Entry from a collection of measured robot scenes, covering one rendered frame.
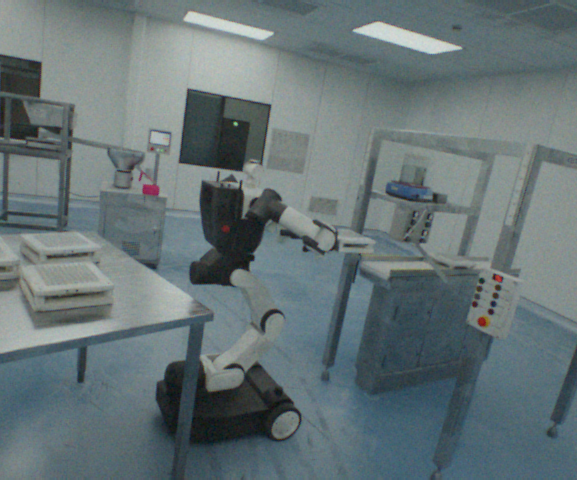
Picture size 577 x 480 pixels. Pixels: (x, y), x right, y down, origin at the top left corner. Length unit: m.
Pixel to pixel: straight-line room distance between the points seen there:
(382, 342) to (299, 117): 5.46
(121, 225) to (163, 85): 3.25
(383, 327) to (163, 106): 5.34
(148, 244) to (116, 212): 0.44
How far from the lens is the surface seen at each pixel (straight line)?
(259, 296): 2.24
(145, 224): 4.53
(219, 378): 2.31
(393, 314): 2.82
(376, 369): 2.95
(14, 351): 1.36
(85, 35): 7.31
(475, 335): 2.19
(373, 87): 8.37
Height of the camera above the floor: 1.51
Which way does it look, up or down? 13 degrees down
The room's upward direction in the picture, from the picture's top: 10 degrees clockwise
